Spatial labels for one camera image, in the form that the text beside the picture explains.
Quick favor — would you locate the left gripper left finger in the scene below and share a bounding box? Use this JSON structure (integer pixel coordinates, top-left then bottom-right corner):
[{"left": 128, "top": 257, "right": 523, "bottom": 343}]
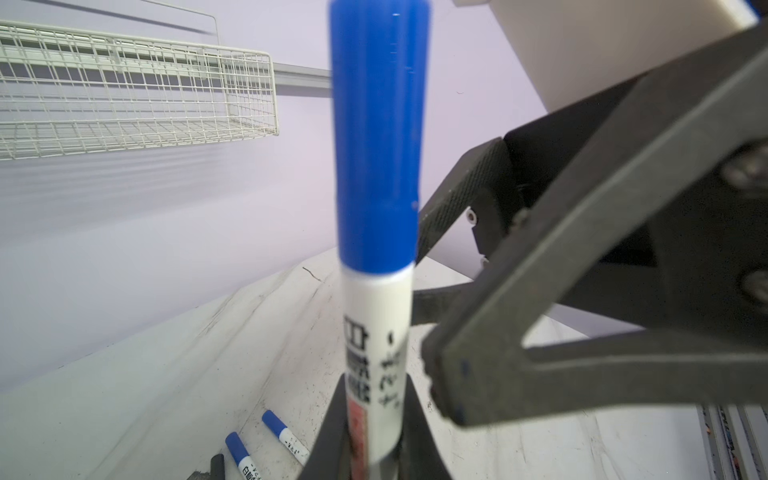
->
[{"left": 298, "top": 374, "right": 350, "bottom": 480}]

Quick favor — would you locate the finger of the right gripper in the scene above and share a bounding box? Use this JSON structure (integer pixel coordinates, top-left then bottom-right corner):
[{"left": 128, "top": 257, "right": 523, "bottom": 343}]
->
[
  {"left": 421, "top": 26, "right": 767, "bottom": 427},
  {"left": 417, "top": 79, "right": 636, "bottom": 295}
]

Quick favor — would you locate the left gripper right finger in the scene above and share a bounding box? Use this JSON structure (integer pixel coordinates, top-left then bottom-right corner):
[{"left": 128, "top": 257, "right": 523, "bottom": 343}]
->
[{"left": 398, "top": 375, "right": 451, "bottom": 480}]

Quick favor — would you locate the white marker pen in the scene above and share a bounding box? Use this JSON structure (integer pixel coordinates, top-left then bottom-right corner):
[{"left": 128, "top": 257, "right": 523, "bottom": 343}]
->
[
  {"left": 187, "top": 453, "right": 226, "bottom": 480},
  {"left": 262, "top": 410, "right": 310, "bottom": 466},
  {"left": 329, "top": 1, "right": 431, "bottom": 479},
  {"left": 225, "top": 432, "right": 262, "bottom": 480}
]

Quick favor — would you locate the aluminium rail base frame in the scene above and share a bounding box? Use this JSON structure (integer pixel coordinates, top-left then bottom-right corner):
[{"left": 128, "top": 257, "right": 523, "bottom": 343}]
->
[{"left": 697, "top": 405, "right": 767, "bottom": 480}]

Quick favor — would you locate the white wire wall basket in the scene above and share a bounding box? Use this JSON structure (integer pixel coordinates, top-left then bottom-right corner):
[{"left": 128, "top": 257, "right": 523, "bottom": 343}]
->
[{"left": 1, "top": 20, "right": 280, "bottom": 161}]

